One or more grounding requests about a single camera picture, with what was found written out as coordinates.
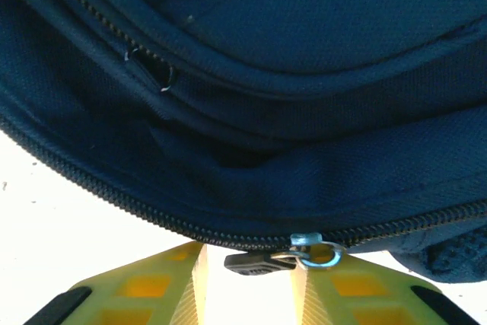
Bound navy blue backpack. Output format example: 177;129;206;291
0;0;487;285

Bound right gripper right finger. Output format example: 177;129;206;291
291;244;481;325

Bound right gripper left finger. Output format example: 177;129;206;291
22;241;208;325

